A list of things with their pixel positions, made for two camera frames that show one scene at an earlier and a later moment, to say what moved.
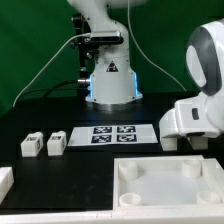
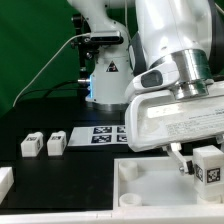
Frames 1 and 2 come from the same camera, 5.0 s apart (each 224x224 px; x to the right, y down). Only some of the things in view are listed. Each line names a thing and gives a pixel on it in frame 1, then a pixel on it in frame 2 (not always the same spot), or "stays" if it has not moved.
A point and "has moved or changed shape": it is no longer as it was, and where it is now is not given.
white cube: x=56 y=143 stays
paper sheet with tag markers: x=113 y=135 stays
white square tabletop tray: x=167 y=183 stays
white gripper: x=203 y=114 -> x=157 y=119
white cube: x=198 y=142 has moved or changed shape
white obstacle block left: x=7 y=180 stays
